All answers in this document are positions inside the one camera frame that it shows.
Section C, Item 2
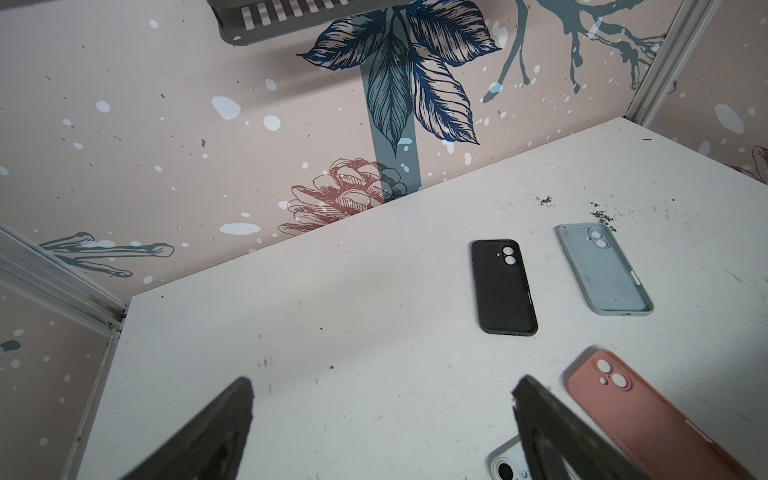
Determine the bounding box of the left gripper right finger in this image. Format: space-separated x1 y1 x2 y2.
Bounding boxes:
512 375 648 480

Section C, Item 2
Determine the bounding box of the black wall basket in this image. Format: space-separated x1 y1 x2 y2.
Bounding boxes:
207 0 408 46

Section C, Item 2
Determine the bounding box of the light blue phone case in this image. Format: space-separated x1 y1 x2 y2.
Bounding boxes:
555 223 654 316

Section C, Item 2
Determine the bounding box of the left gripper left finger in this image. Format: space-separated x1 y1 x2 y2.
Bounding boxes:
125 376 254 480

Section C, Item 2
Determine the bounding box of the black phone case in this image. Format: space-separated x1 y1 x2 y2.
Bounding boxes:
470 239 538 337

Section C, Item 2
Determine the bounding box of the salmon pink phone case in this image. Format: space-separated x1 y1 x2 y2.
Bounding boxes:
564 348 754 479

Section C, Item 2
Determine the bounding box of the white phone face down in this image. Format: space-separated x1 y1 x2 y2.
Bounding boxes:
486 435 532 480

